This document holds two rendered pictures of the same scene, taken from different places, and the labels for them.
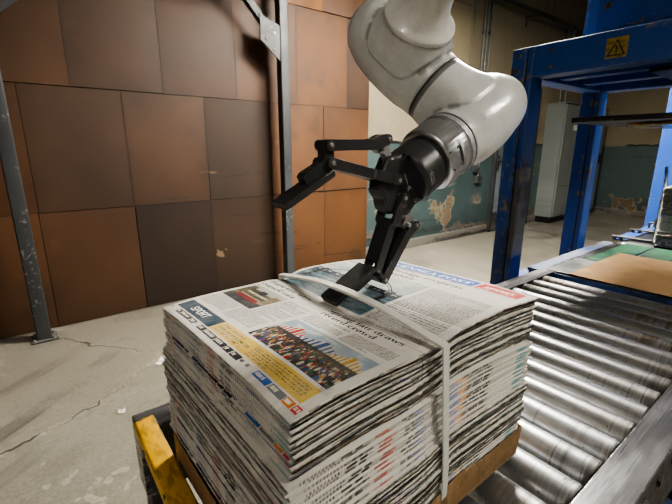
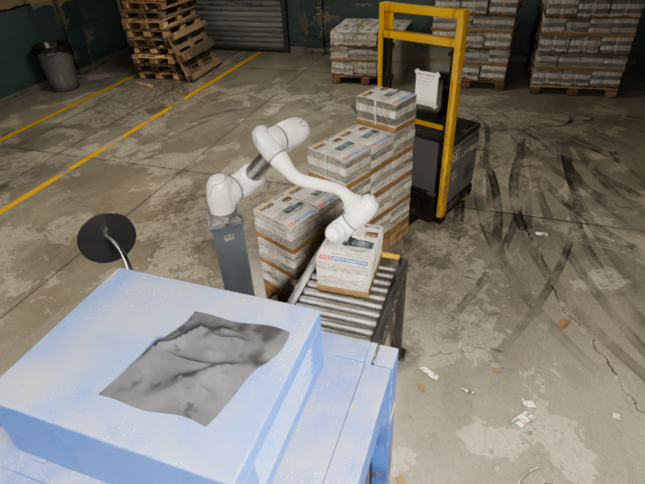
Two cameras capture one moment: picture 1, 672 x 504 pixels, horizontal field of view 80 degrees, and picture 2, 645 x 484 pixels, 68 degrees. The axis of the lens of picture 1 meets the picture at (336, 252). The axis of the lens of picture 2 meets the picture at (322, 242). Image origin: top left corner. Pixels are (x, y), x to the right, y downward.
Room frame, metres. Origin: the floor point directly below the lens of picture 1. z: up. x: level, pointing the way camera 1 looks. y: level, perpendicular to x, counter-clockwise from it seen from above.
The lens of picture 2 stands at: (2.20, -1.24, 2.56)
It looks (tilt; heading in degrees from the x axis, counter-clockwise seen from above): 36 degrees down; 149
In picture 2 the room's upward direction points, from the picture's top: 3 degrees counter-clockwise
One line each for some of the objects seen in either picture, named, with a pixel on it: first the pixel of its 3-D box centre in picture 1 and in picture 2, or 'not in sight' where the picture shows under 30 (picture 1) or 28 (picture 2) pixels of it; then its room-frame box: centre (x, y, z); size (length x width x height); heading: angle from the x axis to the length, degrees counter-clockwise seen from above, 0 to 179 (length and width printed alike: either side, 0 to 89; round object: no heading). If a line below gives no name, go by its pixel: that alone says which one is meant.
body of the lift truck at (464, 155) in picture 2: not in sight; (431, 161); (-0.87, 1.90, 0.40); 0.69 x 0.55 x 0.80; 15
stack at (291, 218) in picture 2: not in sight; (329, 229); (-0.46, 0.42, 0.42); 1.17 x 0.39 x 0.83; 105
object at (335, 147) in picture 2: not in sight; (338, 147); (-0.50, 0.56, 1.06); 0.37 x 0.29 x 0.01; 14
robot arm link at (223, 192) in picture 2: not in sight; (221, 192); (-0.24, -0.46, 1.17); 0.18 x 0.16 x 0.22; 105
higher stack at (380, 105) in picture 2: not in sight; (384, 169); (-0.65, 1.12, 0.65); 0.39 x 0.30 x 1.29; 15
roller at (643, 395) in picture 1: (531, 356); not in sight; (0.79, -0.43, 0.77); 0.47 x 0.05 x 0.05; 38
